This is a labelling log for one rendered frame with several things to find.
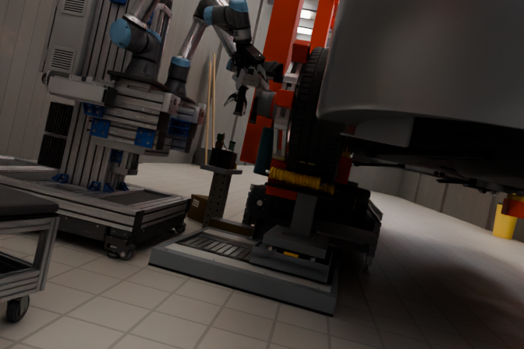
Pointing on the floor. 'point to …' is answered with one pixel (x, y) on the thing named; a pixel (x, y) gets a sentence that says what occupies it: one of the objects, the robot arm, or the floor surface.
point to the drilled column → (217, 197)
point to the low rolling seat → (9, 266)
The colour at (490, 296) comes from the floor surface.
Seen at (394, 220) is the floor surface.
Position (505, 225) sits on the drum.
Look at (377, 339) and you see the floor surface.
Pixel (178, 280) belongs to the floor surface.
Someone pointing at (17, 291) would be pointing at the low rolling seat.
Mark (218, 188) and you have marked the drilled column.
